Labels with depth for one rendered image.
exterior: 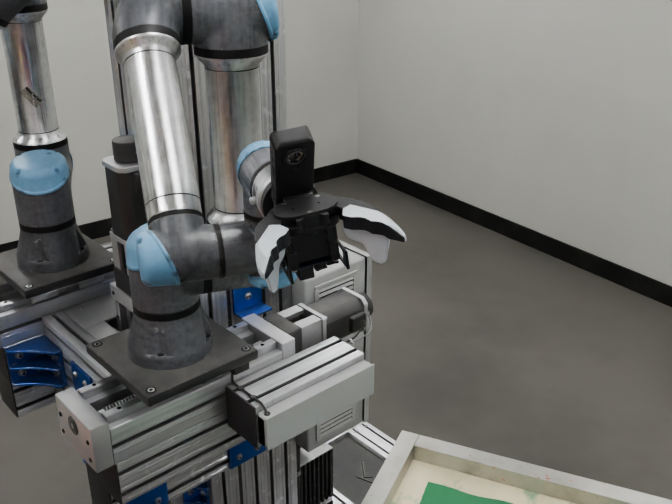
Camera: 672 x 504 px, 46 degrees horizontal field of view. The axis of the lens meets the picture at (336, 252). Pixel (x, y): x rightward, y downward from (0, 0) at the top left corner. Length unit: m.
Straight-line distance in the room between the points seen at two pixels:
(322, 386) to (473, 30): 3.76
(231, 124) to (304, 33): 4.32
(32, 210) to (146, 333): 0.49
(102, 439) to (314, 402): 0.37
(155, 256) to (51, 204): 0.73
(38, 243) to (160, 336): 0.50
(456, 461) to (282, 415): 0.39
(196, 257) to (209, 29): 0.36
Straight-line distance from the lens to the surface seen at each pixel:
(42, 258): 1.80
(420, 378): 3.60
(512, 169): 4.94
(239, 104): 1.26
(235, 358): 1.40
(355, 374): 1.51
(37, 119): 1.85
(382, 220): 0.83
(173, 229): 1.05
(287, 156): 0.86
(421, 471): 1.63
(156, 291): 1.34
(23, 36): 1.82
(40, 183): 1.73
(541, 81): 4.70
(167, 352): 1.38
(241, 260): 1.06
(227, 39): 1.22
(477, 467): 1.62
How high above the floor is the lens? 2.01
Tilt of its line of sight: 25 degrees down
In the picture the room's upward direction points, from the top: straight up
